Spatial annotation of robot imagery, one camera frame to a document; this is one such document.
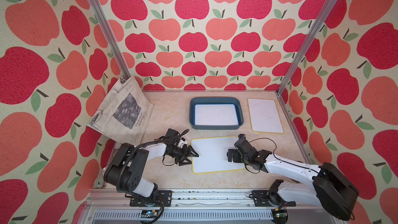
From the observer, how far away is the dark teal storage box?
39.5 inches

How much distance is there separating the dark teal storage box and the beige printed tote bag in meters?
0.31

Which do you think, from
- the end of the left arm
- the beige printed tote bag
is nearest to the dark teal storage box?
the end of the left arm

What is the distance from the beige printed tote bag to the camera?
781 millimetres
